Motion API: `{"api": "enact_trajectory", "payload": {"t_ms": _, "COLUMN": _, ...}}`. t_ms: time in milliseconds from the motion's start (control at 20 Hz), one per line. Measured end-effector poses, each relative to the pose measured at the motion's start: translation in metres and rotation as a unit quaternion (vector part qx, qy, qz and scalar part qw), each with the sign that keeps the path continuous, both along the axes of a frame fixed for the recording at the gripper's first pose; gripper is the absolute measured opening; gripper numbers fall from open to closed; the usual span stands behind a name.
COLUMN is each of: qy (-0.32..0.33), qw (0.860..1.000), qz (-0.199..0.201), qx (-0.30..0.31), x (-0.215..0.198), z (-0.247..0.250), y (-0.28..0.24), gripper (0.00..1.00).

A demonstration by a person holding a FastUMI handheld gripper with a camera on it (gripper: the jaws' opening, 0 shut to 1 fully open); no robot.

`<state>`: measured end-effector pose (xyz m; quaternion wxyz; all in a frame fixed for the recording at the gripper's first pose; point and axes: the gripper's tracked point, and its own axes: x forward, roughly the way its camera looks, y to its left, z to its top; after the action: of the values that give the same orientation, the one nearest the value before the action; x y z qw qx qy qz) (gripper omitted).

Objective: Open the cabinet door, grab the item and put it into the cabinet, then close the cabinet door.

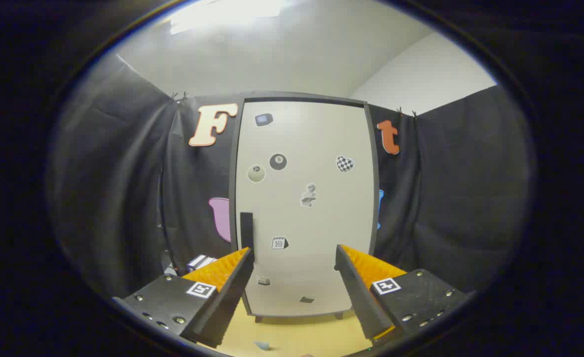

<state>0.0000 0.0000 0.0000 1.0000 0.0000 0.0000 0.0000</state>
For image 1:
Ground grey cabinet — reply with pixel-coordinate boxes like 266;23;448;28
228;91;382;323

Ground black backdrop cloth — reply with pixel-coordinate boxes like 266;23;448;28
49;52;533;303

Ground blue and white boxes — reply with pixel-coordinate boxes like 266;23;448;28
187;254;218;272

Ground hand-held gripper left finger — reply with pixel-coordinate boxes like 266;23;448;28
116;247;255;349

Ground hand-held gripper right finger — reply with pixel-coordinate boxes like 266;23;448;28
335;244;471;347

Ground black door handle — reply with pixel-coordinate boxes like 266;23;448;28
240;212;255;262

